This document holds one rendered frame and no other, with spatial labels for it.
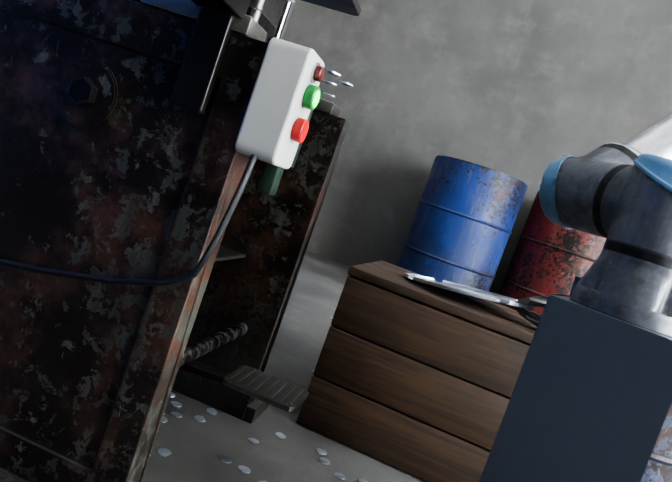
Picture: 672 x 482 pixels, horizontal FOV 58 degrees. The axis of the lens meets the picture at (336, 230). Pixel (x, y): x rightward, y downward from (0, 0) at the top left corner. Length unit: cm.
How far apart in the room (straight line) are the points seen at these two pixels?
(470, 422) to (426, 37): 346
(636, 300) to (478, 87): 353
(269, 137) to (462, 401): 75
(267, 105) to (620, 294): 52
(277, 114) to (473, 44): 376
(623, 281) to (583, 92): 354
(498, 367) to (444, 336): 12
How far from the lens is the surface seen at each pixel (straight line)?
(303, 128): 70
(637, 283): 90
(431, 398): 126
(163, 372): 76
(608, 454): 90
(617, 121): 441
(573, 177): 101
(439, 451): 129
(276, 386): 101
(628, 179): 96
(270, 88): 69
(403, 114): 431
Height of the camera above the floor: 49
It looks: 4 degrees down
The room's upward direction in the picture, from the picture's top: 19 degrees clockwise
